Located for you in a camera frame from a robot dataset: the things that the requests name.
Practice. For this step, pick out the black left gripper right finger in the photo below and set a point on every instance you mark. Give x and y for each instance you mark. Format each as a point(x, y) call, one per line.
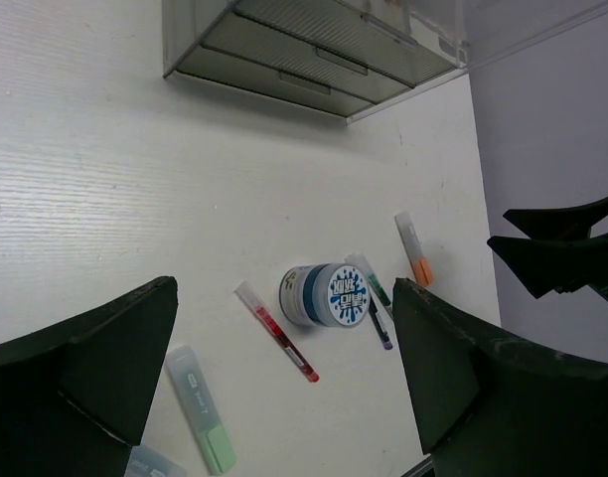
point(487, 402)

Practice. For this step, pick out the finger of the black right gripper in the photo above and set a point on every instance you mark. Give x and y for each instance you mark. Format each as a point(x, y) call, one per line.
point(560, 266)
point(565, 224)

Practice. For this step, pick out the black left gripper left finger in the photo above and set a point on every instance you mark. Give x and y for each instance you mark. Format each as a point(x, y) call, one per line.
point(75, 397)

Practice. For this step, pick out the blue highlighter marker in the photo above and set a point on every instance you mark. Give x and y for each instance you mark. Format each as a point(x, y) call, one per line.
point(146, 462)

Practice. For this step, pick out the green highlighter marker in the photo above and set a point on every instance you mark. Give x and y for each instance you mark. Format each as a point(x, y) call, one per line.
point(200, 410)

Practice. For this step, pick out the orange highlighter marker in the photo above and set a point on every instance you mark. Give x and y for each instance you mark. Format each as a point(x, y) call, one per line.
point(417, 259)

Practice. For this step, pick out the purple gel pen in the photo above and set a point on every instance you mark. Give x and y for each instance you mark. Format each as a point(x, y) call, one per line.
point(379, 326)

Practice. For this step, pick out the blue white slime jar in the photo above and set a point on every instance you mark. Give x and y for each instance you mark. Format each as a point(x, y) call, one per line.
point(333, 295)

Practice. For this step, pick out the green gel pen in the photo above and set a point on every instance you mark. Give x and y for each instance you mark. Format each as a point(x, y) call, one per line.
point(359, 260)

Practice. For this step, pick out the red gel pen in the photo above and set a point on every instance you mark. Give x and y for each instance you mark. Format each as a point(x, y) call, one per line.
point(251, 300)

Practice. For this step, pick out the clear acrylic drawer organizer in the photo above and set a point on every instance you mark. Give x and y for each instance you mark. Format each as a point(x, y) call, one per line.
point(353, 58)

